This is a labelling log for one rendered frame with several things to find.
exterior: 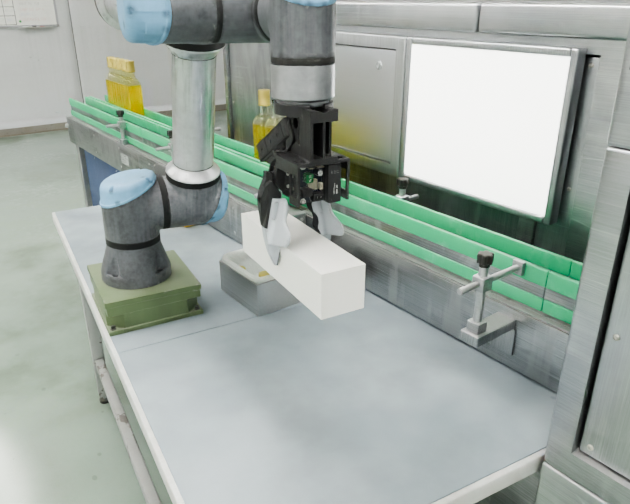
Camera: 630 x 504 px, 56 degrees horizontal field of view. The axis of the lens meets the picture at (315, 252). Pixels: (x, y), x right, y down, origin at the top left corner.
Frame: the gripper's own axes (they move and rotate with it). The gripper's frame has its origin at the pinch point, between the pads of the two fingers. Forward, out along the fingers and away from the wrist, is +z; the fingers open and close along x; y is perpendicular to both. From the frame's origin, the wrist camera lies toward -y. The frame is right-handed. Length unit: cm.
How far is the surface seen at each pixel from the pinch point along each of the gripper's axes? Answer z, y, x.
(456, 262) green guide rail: 18, -16, 44
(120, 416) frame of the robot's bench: 89, -94, -14
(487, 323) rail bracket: 23.1, -0.7, 39.0
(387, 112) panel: -5, -57, 55
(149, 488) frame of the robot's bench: 89, -60, -14
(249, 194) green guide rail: 18, -78, 26
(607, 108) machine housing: -13, -3, 65
